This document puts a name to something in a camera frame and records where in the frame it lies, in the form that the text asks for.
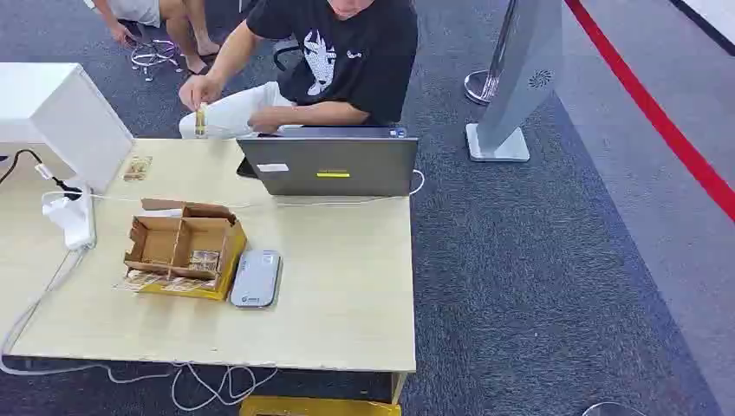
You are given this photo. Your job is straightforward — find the person's right hand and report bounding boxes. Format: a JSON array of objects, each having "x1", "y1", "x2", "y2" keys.
[{"x1": 178, "y1": 74, "x2": 224, "y2": 113}]

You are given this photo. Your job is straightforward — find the person's left hand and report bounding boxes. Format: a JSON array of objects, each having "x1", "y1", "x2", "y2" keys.
[{"x1": 247, "y1": 106, "x2": 287, "y2": 135}]

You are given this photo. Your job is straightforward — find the chrome chair base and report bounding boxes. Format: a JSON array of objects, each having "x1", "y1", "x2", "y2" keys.
[{"x1": 129, "y1": 38, "x2": 185, "y2": 82}]

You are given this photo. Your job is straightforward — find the crouching person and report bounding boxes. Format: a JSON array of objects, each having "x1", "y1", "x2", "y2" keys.
[{"x1": 86, "y1": 0, "x2": 223, "y2": 76}]

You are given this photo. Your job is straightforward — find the grey laptop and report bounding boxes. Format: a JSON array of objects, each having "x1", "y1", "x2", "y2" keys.
[{"x1": 236, "y1": 126, "x2": 420, "y2": 198}]

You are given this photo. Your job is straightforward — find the person in black shirt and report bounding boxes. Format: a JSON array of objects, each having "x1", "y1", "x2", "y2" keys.
[{"x1": 178, "y1": 0, "x2": 420, "y2": 140}]

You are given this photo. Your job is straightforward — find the white cabinet box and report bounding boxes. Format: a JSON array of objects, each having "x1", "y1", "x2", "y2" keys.
[{"x1": 0, "y1": 62, "x2": 137, "y2": 196}]

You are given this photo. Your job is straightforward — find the brown and yellow card box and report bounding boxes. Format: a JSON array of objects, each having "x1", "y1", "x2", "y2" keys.
[{"x1": 122, "y1": 198, "x2": 249, "y2": 302}]

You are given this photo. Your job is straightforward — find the stack of patterned cards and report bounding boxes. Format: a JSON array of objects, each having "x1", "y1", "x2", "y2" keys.
[{"x1": 188, "y1": 250, "x2": 222, "y2": 273}]

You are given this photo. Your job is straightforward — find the grey flat device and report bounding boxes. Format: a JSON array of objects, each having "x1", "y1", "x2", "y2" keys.
[{"x1": 229, "y1": 249, "x2": 283, "y2": 310}]

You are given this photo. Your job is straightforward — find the white power strip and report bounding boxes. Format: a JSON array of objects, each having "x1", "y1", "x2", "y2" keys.
[{"x1": 40, "y1": 182, "x2": 98, "y2": 252}]

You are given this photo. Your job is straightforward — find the loose cards beside box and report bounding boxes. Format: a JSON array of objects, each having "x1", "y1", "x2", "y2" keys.
[{"x1": 116, "y1": 270, "x2": 174, "y2": 292}]

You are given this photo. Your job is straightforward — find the grey kiosk stand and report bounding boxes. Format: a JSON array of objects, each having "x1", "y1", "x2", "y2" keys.
[{"x1": 465, "y1": 0, "x2": 564, "y2": 164}]

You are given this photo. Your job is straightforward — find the yellow box under desk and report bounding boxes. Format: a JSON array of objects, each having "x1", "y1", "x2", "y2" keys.
[{"x1": 239, "y1": 395, "x2": 402, "y2": 416}]

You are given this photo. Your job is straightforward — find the red floor tape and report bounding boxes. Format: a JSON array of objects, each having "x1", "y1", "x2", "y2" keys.
[{"x1": 563, "y1": 0, "x2": 735, "y2": 224}]

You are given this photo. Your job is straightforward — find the chrome round base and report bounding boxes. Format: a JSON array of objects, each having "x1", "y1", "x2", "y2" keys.
[{"x1": 581, "y1": 400, "x2": 648, "y2": 416}]

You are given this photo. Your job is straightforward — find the black cable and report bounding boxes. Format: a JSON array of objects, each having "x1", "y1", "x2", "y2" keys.
[{"x1": 0, "y1": 148, "x2": 85, "y2": 202}]

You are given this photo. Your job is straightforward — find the white cable bundle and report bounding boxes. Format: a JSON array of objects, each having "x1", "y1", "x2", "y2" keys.
[{"x1": 0, "y1": 246, "x2": 280, "y2": 414}]

